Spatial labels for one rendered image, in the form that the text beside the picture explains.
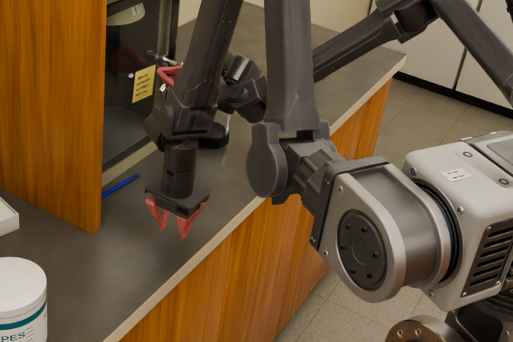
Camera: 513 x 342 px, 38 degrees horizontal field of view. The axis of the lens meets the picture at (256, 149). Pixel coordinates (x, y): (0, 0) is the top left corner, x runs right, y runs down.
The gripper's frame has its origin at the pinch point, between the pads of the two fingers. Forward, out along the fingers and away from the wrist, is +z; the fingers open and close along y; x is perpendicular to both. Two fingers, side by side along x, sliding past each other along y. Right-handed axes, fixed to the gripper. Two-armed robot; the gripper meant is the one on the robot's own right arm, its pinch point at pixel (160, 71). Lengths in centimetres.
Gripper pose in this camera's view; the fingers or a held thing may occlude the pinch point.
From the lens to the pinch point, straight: 173.7
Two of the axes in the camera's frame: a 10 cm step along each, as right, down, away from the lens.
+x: -5.0, 7.7, -4.1
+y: -0.9, -5.1, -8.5
